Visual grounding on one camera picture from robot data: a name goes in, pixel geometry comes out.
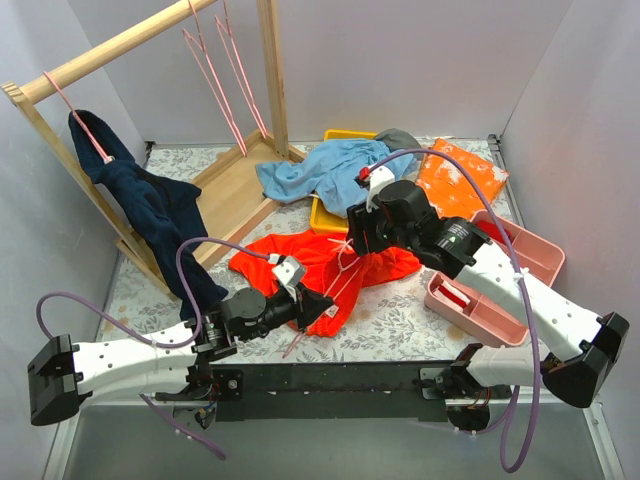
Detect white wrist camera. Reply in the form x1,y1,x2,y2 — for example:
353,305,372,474
355,166,396,212
268,253,306,289

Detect pink compartment organizer box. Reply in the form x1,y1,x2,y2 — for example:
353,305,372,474
424,218,565,347

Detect orange mesh shorts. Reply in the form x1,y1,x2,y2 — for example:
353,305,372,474
248,230,421,337

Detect light blue shorts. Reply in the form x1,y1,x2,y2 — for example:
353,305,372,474
256,138,391,218

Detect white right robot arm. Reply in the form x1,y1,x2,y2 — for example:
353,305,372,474
347,179,629,408

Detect navy blue garment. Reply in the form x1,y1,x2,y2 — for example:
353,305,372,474
68,110,228,320

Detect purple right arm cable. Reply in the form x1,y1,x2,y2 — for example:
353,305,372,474
367,147,544,474

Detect pink hanger with navy garment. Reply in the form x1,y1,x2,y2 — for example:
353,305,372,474
43,71,114,164

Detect wooden clothes rack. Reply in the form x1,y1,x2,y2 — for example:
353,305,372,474
0,0,317,301

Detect red white cloth in organizer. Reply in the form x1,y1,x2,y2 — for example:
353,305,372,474
433,281,471,312

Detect orange worn folded cloth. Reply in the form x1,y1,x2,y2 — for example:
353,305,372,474
414,137,510,221

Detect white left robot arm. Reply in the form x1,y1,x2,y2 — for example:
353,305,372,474
27,285,333,426

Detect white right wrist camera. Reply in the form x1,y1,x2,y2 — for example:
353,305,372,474
355,166,396,212

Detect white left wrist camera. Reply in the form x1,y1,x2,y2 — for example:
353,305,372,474
268,253,306,289

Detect yellow plastic tray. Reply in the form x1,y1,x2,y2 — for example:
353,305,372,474
310,129,376,234

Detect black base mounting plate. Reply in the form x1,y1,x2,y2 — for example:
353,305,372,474
155,361,511,431

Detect grey garment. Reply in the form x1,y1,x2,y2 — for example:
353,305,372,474
374,128,421,152

